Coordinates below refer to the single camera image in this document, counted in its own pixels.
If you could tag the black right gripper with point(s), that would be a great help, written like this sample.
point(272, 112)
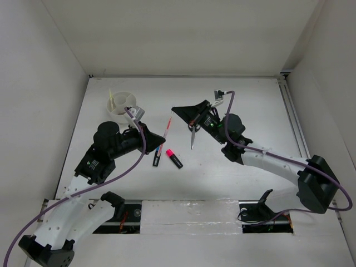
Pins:
point(192, 113)

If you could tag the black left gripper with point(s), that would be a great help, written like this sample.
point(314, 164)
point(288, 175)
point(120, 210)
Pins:
point(153, 140)

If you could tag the yellow thin highlighter pen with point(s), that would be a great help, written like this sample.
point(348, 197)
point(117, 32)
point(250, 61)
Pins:
point(111, 101)

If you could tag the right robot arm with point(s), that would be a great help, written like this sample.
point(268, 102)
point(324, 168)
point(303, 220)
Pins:
point(315, 184)

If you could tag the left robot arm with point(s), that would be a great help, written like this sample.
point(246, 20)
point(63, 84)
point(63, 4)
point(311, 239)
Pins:
point(55, 242)

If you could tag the blue cap black marker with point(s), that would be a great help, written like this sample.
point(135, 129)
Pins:
point(157, 156)

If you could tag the pink cap black marker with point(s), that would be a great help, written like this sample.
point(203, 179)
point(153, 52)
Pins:
point(174, 159)

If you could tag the white round compartment container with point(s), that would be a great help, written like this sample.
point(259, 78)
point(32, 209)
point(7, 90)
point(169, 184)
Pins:
point(121, 100)

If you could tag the black handled scissors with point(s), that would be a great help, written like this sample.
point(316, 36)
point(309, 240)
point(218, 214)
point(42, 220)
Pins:
point(193, 130)

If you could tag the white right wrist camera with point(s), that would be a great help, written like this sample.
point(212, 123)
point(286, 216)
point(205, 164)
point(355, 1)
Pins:
point(219, 97)

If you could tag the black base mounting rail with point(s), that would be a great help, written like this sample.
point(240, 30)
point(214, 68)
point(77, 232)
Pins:
point(190, 217)

